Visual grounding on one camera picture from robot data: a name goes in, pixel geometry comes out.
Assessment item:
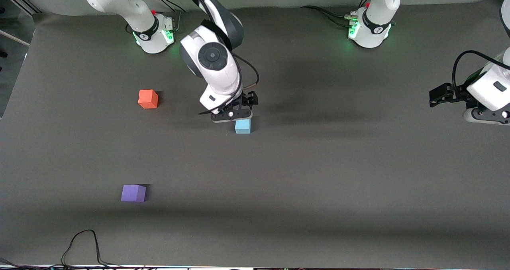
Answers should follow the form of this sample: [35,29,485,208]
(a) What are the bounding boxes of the orange foam block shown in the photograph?
[138,89,159,109]

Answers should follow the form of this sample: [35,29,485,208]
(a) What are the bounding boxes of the black arm base cables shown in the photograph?
[151,0,188,35]
[300,0,373,28]

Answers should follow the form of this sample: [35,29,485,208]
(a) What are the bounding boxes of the purple foam block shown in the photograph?
[121,185,147,203]

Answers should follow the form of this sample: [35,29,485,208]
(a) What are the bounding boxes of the black left arm base cables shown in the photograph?
[300,0,373,28]

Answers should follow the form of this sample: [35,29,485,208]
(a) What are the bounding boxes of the looped black table cable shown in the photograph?
[61,229,120,268]

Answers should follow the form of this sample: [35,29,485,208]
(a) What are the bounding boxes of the dark grey table mat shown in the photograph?
[0,0,510,269]

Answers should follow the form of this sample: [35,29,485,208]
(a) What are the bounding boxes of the aluminium frame rail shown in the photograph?
[0,0,41,15]

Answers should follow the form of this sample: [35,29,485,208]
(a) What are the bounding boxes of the black right arm base cables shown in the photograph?
[151,0,188,35]

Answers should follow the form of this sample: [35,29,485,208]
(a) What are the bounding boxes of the thin wooden stick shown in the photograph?
[0,30,31,47]

